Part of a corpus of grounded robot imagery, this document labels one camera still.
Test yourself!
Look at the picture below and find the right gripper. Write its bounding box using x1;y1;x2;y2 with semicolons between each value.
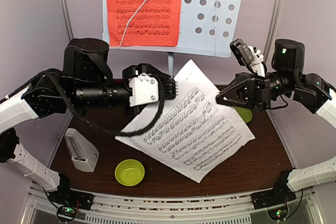
215;70;298;112

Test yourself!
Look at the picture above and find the red sheet music page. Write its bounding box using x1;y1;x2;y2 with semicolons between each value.
107;0;182;48

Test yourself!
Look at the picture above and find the white perforated music stand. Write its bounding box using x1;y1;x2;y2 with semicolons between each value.
101;0;246;77

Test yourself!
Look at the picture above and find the white metronome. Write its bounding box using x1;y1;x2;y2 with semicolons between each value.
65;128;99;173

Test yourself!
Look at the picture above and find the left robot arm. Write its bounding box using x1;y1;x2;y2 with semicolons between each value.
1;38;177;205

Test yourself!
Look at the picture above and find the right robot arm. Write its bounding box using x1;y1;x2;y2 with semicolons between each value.
216;39;335;126

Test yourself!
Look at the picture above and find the green plate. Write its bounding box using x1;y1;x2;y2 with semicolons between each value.
234;106;253;123

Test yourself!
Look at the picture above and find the green bowl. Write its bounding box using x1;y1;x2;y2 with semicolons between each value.
114;159;145;187

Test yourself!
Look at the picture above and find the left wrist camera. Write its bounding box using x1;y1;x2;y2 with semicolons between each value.
128;73;179;107

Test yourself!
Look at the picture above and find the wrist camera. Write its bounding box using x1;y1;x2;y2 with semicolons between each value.
229;39;267;77
128;73;179;107

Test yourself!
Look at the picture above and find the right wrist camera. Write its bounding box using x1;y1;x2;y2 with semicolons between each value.
229;39;267;77

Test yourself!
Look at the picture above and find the right aluminium frame post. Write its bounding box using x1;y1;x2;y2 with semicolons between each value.
264;0;284;59

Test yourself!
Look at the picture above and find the aluminium frame post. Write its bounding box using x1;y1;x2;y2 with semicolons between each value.
60;0;74;40
264;0;284;59

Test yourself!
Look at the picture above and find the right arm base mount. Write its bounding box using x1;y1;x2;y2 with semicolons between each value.
251;187;296;222

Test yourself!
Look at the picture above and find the aluminium front rail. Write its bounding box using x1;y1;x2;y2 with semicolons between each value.
26;179;316;224

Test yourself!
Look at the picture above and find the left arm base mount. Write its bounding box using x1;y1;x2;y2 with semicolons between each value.
45;190;94;223

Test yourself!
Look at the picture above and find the left aluminium frame post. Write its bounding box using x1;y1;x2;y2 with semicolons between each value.
60;0;74;40

